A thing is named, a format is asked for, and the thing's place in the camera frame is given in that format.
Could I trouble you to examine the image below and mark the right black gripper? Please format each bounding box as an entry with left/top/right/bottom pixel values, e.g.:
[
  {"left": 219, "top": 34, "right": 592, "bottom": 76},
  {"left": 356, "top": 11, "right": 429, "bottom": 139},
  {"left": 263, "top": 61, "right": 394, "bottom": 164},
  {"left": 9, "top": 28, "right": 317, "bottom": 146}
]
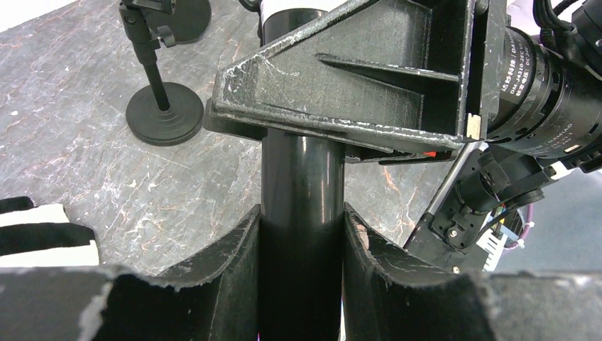
[{"left": 404, "top": 28, "right": 601, "bottom": 273}]

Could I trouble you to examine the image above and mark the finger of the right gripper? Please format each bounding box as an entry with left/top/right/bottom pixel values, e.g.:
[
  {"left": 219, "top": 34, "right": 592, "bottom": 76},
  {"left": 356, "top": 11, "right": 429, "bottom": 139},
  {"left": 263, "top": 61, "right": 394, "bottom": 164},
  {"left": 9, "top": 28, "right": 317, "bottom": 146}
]
[
  {"left": 210, "top": 1, "right": 506, "bottom": 152},
  {"left": 203, "top": 97, "right": 464, "bottom": 166}
]

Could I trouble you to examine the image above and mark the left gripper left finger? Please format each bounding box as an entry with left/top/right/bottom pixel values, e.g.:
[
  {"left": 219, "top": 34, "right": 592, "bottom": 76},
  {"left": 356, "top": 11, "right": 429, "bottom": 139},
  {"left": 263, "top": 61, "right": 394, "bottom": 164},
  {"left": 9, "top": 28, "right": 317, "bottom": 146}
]
[{"left": 1, "top": 206, "right": 260, "bottom": 340}]

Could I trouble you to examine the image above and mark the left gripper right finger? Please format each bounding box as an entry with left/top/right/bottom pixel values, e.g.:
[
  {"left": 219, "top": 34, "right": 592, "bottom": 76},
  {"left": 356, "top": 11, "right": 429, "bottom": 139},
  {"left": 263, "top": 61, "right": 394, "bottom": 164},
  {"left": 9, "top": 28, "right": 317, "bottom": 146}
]
[{"left": 342, "top": 204, "right": 601, "bottom": 340}]

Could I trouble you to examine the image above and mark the black handheld microphone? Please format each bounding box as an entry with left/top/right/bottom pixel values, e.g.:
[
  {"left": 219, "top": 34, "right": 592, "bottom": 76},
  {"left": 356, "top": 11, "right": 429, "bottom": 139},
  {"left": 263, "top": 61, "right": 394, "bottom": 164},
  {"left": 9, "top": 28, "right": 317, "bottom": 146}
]
[{"left": 257, "top": 0, "right": 346, "bottom": 341}]

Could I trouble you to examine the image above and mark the black mic stand with clip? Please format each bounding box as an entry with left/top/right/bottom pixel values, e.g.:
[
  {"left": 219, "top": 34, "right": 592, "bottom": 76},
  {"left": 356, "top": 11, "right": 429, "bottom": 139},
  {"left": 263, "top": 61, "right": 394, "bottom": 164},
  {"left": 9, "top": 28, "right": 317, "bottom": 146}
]
[{"left": 119, "top": 1, "right": 204, "bottom": 146}]

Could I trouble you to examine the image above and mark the black white striped towel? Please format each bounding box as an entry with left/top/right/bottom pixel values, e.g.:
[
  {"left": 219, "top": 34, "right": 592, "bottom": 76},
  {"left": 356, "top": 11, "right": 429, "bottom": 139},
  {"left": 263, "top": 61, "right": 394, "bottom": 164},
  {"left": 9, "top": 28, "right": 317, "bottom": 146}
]
[{"left": 1, "top": 196, "right": 100, "bottom": 268}]

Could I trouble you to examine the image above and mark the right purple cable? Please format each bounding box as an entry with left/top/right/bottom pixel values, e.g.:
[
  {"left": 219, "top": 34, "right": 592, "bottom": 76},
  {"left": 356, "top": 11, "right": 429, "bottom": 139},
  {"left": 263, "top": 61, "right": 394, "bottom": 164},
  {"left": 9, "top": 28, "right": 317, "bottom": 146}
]
[{"left": 517, "top": 203, "right": 537, "bottom": 246}]

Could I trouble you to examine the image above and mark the black mic stand ring holder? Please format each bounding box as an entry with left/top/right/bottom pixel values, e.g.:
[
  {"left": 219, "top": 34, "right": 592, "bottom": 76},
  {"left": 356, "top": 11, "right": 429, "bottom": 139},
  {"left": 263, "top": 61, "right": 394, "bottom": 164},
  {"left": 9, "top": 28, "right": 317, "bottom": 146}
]
[{"left": 146, "top": 0, "right": 212, "bottom": 47}]

